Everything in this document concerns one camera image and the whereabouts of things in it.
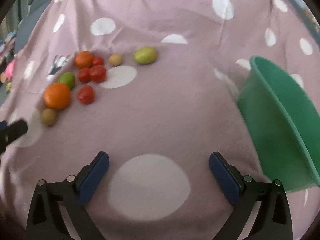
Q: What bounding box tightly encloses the large green mango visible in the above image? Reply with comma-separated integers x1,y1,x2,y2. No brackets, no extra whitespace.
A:
133,46,158,65

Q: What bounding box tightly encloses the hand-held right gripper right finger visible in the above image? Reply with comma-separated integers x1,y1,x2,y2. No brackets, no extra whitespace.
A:
209,151,293,240

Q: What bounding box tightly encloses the colourful printed cloth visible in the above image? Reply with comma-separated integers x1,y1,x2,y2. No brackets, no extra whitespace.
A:
0,30,18,63

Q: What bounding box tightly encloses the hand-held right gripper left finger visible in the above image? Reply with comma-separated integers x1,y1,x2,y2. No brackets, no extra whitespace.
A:
26,151,110,240

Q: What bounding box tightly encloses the pink toy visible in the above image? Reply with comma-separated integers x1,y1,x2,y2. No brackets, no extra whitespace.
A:
5,60,16,80

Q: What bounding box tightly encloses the pink polka dot blanket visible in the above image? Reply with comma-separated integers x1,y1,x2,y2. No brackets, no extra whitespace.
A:
0,0,320,240

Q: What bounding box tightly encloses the small orange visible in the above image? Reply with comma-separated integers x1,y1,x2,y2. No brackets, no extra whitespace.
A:
74,51,95,69

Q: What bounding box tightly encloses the green plastic basin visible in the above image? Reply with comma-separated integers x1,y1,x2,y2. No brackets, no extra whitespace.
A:
236,55,320,194

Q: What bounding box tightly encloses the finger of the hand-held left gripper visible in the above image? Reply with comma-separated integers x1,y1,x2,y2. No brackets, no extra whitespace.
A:
0,120,28,153

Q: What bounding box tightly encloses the large orange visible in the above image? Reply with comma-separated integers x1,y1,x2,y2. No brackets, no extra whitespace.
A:
43,82,71,110

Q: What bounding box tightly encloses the yellowish brown kiwi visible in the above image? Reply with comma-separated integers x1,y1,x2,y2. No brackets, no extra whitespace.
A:
41,108,57,127
109,53,123,67

